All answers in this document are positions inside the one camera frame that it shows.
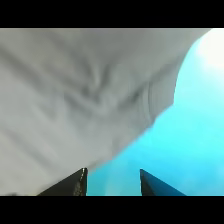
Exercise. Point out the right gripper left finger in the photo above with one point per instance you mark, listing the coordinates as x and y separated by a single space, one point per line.
71 185

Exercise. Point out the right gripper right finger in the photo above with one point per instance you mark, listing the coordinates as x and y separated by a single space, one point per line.
155 186

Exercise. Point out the white T-shirt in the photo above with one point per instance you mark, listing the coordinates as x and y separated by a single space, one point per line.
76 100

